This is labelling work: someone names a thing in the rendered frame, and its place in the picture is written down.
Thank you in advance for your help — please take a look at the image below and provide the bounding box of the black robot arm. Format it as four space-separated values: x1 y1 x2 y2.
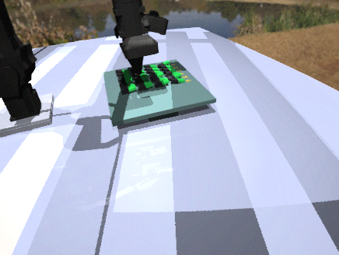
0 0 169 122

